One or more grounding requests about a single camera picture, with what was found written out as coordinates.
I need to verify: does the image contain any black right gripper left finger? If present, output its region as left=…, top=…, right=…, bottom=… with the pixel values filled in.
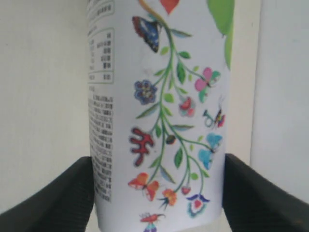
left=0, top=157, right=95, bottom=232

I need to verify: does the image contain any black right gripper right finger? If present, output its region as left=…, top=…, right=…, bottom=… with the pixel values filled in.
left=223, top=154, right=309, bottom=232

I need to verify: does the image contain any clear bottle white floral label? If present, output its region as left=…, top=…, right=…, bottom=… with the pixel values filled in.
left=86, top=0, right=235, bottom=232

